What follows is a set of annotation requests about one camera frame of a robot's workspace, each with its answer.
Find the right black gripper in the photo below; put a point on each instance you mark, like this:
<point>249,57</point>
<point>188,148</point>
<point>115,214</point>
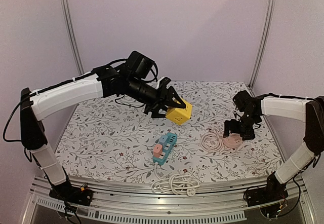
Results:
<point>237,126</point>

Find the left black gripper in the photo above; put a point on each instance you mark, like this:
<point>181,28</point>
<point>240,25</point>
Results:
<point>161,101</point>

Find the yellow cube socket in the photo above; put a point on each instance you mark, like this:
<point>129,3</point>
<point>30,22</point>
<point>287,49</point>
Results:
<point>180,115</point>

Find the blue plug adapter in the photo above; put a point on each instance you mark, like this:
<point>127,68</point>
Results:
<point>163,139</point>

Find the teal power strip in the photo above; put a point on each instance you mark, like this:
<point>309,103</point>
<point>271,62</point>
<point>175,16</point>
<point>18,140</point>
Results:
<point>168,147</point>

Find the pink plug adapter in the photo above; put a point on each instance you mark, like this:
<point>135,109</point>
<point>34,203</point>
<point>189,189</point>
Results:
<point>158,151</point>

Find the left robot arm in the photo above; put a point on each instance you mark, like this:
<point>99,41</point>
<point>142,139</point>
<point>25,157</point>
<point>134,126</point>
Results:
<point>135,76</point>

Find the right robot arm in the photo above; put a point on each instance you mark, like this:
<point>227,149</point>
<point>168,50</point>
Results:
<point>293,114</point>

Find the floral table mat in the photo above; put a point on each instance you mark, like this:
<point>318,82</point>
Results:
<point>109,141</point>

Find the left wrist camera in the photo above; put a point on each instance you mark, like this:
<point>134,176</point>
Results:
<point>162,81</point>

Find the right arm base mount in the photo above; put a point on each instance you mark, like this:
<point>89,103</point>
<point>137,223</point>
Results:
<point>257,195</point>

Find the aluminium front rail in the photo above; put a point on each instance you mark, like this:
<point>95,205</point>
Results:
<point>218,202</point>

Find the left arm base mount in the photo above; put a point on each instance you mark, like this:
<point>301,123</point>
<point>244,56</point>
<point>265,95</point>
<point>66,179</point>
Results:
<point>71,194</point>

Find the right aluminium frame post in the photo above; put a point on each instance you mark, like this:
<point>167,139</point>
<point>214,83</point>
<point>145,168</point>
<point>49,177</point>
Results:
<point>263,42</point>

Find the aluminium frame post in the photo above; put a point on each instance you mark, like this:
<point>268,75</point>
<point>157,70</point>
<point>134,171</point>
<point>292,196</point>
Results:
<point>71,36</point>
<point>263,42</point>

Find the left aluminium frame post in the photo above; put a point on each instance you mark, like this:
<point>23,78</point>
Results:
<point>71,36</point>

